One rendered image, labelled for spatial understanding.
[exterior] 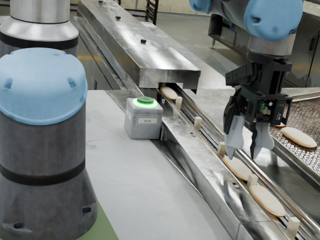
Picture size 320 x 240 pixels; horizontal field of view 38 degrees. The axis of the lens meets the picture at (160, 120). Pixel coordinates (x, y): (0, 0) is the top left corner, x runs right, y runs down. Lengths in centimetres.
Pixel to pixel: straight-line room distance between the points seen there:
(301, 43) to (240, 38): 115
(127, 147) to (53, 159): 44
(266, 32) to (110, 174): 44
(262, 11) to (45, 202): 37
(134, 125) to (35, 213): 47
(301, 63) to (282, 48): 351
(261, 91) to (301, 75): 350
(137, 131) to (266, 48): 39
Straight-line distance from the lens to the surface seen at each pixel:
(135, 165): 95
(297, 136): 101
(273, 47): 80
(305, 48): 429
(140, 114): 104
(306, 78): 425
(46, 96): 57
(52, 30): 70
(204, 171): 88
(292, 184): 100
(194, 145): 98
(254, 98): 81
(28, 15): 70
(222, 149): 99
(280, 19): 62
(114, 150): 100
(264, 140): 90
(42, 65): 61
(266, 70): 81
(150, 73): 128
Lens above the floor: 125
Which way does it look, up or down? 21 degrees down
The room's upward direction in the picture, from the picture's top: 8 degrees clockwise
